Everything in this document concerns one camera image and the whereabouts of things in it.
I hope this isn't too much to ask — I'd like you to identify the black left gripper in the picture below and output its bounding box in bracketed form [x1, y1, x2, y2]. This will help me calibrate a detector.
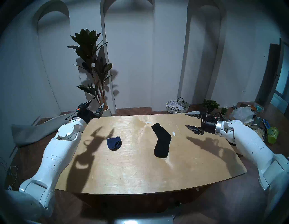
[77, 100, 105, 125]

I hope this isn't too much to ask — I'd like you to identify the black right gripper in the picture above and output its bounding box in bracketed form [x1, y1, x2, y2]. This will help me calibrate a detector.
[185, 111, 218, 135]

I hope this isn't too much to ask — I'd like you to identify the black sock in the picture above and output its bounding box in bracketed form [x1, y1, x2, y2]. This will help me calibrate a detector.
[151, 123, 172, 159]

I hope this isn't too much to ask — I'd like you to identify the blue sock with beige stripes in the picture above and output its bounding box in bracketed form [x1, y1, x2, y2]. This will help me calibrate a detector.
[106, 136, 122, 151]

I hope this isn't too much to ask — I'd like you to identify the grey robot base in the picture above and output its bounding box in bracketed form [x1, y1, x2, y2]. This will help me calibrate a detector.
[103, 201, 182, 224]

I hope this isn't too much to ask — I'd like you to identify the small potted green plant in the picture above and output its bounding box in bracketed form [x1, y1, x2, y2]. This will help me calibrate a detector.
[203, 99, 220, 115]

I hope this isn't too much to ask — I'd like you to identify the white plastic bag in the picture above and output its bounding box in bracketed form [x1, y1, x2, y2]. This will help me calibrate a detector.
[230, 107, 255, 124]

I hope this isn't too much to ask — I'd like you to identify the tall potted leafy plant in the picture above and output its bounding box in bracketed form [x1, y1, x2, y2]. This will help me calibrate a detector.
[67, 28, 114, 117]

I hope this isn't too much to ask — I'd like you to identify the grey rolled mat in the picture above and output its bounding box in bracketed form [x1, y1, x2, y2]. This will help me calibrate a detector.
[11, 111, 78, 148]

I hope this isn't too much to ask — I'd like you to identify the wooden board with clutter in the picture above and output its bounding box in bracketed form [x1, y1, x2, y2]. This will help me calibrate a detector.
[253, 124, 266, 141]

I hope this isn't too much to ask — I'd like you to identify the green mesh waste basket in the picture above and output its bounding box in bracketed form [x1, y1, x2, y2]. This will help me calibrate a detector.
[267, 127, 279, 144]

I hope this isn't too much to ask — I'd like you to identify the dark wooden door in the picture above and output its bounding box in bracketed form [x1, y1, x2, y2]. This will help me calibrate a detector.
[256, 38, 289, 114]

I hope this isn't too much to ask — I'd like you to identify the woven basket with black handles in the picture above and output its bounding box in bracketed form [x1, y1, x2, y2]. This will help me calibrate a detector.
[166, 98, 190, 114]

